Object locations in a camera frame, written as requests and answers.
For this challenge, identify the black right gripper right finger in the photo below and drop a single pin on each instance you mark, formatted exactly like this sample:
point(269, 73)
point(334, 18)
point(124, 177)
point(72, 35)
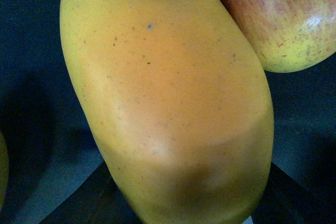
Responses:
point(285, 201)

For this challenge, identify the yellow orange mango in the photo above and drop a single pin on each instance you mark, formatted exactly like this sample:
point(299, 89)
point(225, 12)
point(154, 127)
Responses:
point(177, 102)

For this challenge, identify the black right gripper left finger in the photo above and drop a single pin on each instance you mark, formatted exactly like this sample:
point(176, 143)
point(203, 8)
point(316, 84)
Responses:
point(97, 200)

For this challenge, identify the red yellow apple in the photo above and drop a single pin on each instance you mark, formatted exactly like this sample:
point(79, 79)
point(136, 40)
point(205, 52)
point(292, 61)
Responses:
point(287, 35)

